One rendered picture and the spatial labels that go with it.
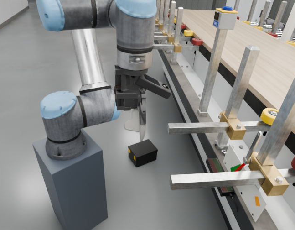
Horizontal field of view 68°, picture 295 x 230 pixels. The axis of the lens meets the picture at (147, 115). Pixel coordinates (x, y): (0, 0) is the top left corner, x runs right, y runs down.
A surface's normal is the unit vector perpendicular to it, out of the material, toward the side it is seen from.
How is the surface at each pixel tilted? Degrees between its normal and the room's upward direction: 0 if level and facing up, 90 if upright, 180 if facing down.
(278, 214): 0
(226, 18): 90
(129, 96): 90
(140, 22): 90
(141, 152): 0
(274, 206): 0
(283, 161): 90
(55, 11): 80
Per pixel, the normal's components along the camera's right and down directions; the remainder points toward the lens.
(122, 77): 0.18, 0.57
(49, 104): -0.02, -0.80
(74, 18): 0.43, 0.72
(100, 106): 0.38, 0.00
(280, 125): -0.99, 0.02
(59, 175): 0.66, 0.46
